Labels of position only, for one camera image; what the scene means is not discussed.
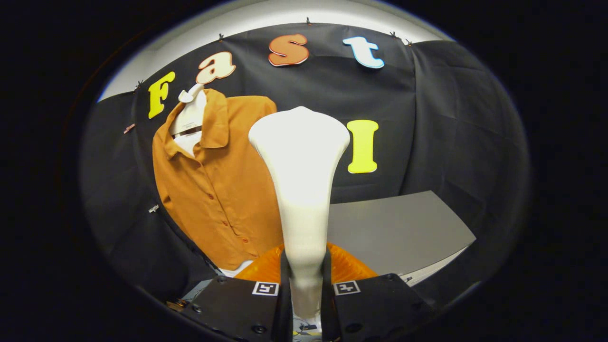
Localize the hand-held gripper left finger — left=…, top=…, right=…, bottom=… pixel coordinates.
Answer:
left=183, top=244, right=293, bottom=342

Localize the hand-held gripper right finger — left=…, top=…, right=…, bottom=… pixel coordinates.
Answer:
left=322, top=242, right=436, bottom=342

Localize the orange button-up shirt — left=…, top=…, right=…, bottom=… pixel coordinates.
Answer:
left=152, top=89, right=286, bottom=271

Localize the white garment steamer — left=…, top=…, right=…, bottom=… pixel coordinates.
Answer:
left=248, top=106, right=351, bottom=334

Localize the white mannequin torso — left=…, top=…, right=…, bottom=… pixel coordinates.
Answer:
left=170, top=84, right=253, bottom=278

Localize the black backdrop cloth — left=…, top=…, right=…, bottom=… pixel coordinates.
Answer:
left=81, top=23, right=530, bottom=312

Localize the row of black cloth clips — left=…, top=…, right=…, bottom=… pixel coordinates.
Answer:
left=133, top=17, right=414, bottom=93

